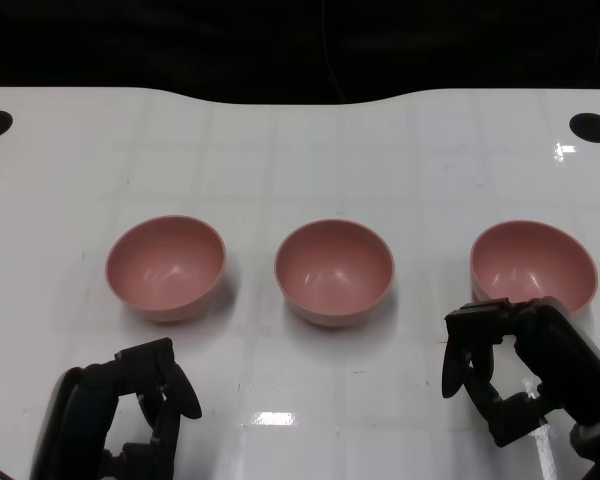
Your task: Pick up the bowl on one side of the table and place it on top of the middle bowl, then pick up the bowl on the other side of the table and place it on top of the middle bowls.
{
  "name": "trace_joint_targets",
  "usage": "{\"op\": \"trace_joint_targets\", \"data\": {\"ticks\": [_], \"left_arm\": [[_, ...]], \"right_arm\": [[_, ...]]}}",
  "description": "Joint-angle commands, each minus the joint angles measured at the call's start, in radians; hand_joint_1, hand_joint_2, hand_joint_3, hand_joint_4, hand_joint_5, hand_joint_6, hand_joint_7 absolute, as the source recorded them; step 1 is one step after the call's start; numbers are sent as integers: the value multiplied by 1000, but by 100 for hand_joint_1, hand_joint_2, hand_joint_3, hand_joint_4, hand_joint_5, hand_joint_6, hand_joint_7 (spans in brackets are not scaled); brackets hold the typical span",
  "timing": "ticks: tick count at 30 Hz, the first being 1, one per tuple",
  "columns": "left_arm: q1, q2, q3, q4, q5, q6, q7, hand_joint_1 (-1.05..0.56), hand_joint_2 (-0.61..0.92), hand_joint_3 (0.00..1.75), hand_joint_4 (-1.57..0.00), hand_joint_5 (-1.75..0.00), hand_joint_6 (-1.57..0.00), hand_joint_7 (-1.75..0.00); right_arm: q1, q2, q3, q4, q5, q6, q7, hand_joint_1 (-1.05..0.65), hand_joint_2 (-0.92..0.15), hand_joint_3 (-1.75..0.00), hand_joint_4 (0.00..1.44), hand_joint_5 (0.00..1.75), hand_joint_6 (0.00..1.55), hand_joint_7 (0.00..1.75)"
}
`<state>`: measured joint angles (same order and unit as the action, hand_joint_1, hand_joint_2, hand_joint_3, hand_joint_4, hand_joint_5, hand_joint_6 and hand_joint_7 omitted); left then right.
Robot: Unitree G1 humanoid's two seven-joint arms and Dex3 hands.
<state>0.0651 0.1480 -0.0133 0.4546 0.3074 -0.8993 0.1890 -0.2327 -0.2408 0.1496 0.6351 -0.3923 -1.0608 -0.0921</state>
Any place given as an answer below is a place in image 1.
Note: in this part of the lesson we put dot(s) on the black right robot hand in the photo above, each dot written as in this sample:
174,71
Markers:
565,365

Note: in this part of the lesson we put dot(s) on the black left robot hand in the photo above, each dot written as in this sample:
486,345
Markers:
80,420

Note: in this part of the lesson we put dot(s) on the pink plastic bowl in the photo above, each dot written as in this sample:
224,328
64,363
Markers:
530,265
334,275
165,270

